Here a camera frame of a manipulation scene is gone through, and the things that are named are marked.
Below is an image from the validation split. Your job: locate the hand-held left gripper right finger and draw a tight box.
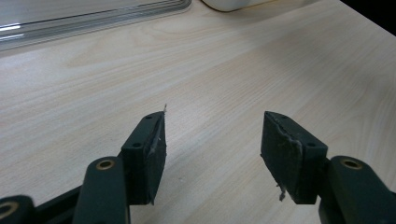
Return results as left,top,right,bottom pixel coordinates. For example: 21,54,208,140
260,110,329,205

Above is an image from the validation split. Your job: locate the cream compartment organizer box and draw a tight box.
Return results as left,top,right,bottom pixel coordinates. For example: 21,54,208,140
200,0,278,13

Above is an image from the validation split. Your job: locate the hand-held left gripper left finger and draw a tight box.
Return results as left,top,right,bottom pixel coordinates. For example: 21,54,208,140
120,104,168,206

